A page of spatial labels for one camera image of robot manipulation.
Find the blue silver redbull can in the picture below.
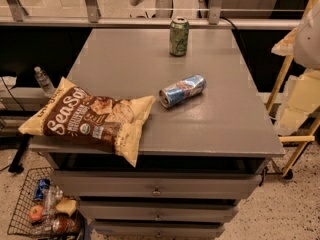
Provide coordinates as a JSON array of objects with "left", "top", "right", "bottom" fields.
[{"left": 159, "top": 74, "right": 206, "bottom": 108}]

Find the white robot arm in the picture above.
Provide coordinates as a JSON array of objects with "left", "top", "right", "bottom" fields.
[{"left": 271, "top": 1, "right": 320, "bottom": 135}]

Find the green soda can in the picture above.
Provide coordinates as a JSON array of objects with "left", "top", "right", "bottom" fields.
[{"left": 169, "top": 17, "right": 189, "bottom": 56}]

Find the blue can in basket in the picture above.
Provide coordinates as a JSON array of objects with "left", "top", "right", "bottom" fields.
[{"left": 33, "top": 178, "right": 50, "bottom": 201}]

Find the brown yellow chip bag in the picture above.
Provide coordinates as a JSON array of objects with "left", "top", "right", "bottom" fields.
[{"left": 19, "top": 78, "right": 155, "bottom": 165}]

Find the grey drawer cabinet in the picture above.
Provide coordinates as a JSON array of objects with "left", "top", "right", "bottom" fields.
[{"left": 31, "top": 29, "right": 284, "bottom": 240}]

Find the clear plastic water bottle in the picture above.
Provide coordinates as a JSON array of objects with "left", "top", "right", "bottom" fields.
[{"left": 34, "top": 66, "right": 55, "bottom": 97}]

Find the yellow sponge in basket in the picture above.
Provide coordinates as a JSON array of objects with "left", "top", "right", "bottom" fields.
[{"left": 56, "top": 198, "right": 77, "bottom": 217}]

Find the clear bottle in basket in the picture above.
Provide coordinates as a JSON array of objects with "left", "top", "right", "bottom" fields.
[{"left": 44, "top": 186, "right": 63, "bottom": 210}]

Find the red jar in basket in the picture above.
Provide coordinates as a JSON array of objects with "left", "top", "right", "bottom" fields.
[{"left": 52, "top": 216, "right": 81, "bottom": 234}]

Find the orange fruit in basket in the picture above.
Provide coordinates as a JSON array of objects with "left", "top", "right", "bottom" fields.
[{"left": 29, "top": 205, "right": 44, "bottom": 222}]

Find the yellow wooden ladder frame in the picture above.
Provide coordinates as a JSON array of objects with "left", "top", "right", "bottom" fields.
[{"left": 266, "top": 0, "right": 320, "bottom": 178}]

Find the black wire basket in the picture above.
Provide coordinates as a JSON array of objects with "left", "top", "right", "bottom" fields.
[{"left": 6, "top": 166, "right": 86, "bottom": 240}]

